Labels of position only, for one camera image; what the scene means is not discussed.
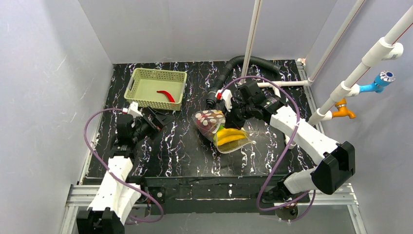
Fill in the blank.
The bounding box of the aluminium frame rail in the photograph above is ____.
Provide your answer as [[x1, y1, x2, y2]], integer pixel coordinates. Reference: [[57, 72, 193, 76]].
[[60, 183, 367, 234]]

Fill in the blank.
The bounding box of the red fake chili pepper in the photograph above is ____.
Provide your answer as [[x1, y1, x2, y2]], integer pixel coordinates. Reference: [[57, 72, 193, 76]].
[[156, 90, 175, 103]]

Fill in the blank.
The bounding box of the black corrugated hose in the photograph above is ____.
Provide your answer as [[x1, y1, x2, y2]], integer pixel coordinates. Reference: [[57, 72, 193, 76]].
[[206, 55, 282, 109]]

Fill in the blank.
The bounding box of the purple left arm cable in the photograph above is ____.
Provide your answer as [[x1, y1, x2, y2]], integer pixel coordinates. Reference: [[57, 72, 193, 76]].
[[83, 108, 165, 224]]

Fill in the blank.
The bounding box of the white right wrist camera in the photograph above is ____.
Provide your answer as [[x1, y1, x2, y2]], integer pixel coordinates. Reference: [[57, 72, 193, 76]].
[[216, 89, 233, 112]]

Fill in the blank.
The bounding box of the green plastic basket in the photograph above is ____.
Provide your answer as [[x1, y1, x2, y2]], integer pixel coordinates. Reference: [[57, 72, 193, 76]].
[[124, 68, 187, 111]]

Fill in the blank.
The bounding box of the orange tap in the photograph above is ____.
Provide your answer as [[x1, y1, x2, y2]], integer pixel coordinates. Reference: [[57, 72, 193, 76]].
[[332, 98, 356, 119]]

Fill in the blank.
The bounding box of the blue tap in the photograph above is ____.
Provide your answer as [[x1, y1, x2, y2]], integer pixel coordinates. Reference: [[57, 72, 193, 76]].
[[359, 71, 395, 93]]

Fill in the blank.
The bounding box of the clear zip top bag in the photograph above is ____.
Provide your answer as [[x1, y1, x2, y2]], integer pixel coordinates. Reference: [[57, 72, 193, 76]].
[[192, 109, 256, 154]]

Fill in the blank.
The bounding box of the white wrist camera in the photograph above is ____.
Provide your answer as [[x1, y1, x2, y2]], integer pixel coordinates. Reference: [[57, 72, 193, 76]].
[[216, 89, 233, 112], [122, 101, 143, 118]]

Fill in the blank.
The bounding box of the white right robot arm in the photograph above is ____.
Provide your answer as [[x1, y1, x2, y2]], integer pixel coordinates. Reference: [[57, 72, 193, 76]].
[[216, 80, 356, 200]]

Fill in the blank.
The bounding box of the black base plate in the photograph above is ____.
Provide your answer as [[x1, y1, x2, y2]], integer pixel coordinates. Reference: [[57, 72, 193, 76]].
[[117, 174, 310, 216]]

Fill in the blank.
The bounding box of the white PVC pipe frame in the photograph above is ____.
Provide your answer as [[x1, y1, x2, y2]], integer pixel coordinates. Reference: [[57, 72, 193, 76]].
[[242, 0, 413, 150]]

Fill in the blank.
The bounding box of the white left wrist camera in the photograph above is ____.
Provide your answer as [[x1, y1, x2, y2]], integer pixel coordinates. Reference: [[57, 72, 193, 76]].
[[122, 101, 143, 118]]

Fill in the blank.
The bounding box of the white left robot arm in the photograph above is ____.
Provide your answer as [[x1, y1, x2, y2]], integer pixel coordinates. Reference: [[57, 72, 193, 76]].
[[76, 107, 173, 234]]

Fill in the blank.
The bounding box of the green fake pepper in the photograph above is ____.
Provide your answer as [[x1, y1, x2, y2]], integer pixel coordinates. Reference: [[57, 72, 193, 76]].
[[217, 142, 244, 154]]

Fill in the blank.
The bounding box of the yellow fake banana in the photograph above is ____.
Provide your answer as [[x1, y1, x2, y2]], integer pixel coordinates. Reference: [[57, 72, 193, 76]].
[[216, 128, 246, 146]]

